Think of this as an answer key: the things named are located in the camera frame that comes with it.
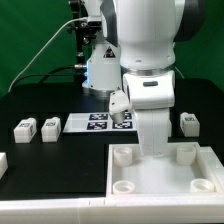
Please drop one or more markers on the white left obstacle block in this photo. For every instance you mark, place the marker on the white left obstacle block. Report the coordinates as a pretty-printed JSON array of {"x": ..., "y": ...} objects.
[{"x": 3, "y": 164}]

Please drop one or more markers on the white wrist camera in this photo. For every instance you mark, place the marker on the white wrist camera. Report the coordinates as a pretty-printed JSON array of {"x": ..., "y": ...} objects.
[{"x": 118, "y": 104}]

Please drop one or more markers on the white square tabletop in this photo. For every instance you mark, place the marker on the white square tabletop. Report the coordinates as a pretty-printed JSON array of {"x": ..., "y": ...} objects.
[{"x": 185, "y": 168}]

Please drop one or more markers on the white marker sheet with tags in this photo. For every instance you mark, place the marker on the white marker sheet with tags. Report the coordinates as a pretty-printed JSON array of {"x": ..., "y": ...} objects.
[{"x": 97, "y": 122}]

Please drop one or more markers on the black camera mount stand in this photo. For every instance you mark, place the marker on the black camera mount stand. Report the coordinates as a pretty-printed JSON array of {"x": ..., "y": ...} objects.
[{"x": 83, "y": 33}]

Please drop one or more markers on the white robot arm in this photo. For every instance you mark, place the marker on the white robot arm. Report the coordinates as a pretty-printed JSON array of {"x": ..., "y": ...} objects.
[{"x": 132, "y": 60}]

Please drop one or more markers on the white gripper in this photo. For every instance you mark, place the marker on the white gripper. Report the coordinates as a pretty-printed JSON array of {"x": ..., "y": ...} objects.
[{"x": 151, "y": 98}]

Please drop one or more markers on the white front wall rail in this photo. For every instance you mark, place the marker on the white front wall rail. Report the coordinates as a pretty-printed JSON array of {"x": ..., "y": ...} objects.
[{"x": 102, "y": 211}]

